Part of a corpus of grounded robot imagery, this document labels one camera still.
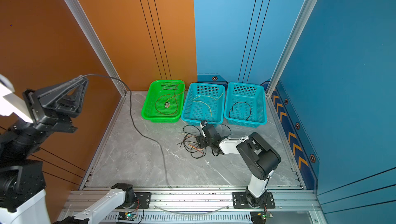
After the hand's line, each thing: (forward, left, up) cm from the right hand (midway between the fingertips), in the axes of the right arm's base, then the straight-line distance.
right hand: (202, 137), depth 96 cm
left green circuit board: (-40, +35, -1) cm, 53 cm away
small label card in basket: (+26, +26, +1) cm, 37 cm away
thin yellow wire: (+27, -1, +2) cm, 28 cm away
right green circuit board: (-40, -27, -1) cm, 48 cm away
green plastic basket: (+30, +29, +1) cm, 42 cm away
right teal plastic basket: (+26, -31, 0) cm, 41 cm away
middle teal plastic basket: (+28, -1, +2) cm, 28 cm away
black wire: (+29, -28, +1) cm, 40 cm away
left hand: (-23, +22, +66) cm, 73 cm away
